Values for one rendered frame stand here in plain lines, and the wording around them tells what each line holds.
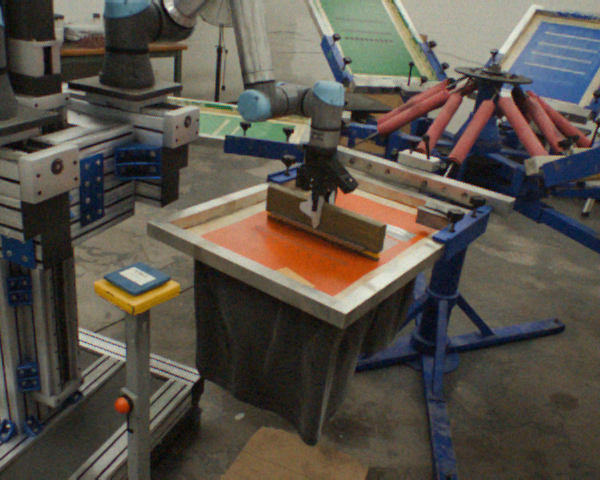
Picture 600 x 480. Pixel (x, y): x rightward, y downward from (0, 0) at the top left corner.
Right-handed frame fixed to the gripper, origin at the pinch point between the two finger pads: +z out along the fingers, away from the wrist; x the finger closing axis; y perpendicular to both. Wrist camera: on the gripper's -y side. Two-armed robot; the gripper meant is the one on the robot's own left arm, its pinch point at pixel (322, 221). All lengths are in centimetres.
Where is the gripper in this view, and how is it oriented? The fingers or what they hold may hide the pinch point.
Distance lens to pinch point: 156.4
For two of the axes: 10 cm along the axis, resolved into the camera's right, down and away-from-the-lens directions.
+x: -5.9, 2.8, -7.6
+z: -0.8, 9.1, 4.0
